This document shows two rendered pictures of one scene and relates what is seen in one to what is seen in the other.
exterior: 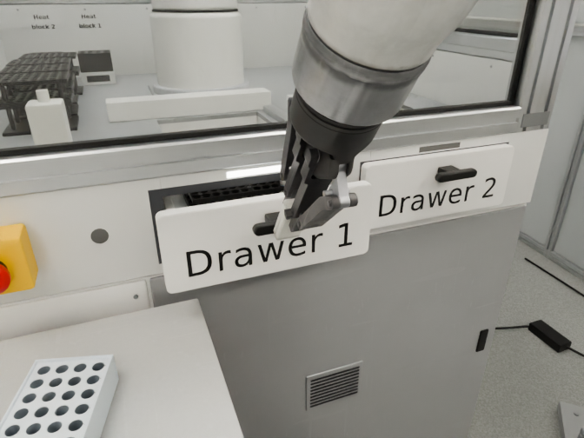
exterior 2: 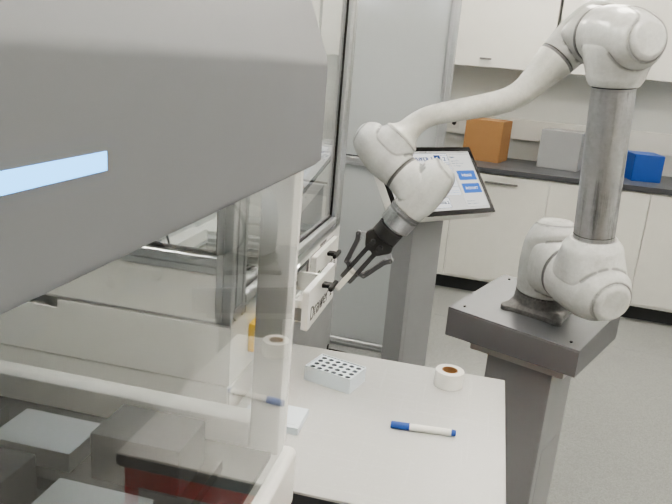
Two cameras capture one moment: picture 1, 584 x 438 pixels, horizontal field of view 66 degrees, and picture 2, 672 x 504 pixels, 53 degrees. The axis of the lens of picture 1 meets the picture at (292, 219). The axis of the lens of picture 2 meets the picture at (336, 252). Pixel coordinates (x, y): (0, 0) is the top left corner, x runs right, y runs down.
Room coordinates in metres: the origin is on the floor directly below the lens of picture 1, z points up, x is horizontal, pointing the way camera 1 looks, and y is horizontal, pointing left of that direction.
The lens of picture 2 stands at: (-0.47, 1.49, 1.50)
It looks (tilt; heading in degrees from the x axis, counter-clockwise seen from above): 16 degrees down; 303
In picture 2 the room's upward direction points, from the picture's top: 5 degrees clockwise
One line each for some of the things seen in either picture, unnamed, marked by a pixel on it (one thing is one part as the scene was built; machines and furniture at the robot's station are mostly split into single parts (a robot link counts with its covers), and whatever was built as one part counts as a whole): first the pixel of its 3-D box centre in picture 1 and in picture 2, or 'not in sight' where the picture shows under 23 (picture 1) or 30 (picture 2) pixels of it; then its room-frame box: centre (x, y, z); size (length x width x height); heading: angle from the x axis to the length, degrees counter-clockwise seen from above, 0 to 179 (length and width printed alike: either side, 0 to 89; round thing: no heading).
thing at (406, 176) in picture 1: (437, 185); (324, 261); (0.71, -0.24, 0.87); 0.29 x 0.02 x 0.11; 111
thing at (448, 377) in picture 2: not in sight; (449, 377); (0.10, 0.06, 0.78); 0.07 x 0.07 x 0.04
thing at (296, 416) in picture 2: not in sight; (274, 416); (0.31, 0.48, 0.77); 0.13 x 0.09 x 0.02; 22
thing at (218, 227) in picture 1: (272, 234); (318, 294); (0.53, 0.03, 0.87); 0.29 x 0.02 x 0.11; 111
